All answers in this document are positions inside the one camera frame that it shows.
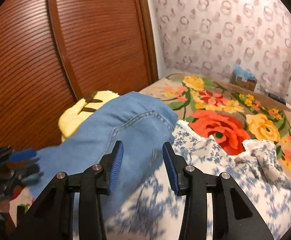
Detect yellow plush toy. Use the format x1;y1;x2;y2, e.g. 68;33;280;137
58;91;121;143

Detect white blue floral bedsheet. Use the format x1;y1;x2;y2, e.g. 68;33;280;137
73;120;291;240

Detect blue plastic bag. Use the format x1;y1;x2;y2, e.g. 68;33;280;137
233;64;256;79

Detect ring patterned wall curtain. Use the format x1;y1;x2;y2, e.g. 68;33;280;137
145;0;291;101

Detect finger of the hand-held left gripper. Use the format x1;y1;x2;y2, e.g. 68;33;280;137
11;164;44;186
9;148;40;163

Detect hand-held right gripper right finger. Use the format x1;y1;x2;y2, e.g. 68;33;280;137
162;142;274;240

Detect colourful floral blanket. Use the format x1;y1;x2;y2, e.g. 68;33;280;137
138;73;291;193

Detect small cardboard box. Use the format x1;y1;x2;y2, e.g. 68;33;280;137
232;70;258;92

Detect blue denim pants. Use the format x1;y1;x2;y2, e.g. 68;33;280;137
29;91;179;227

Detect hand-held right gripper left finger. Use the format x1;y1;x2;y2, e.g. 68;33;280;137
11;141;124;240

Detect dark flat object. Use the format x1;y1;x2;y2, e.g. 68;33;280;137
267;93;287;103

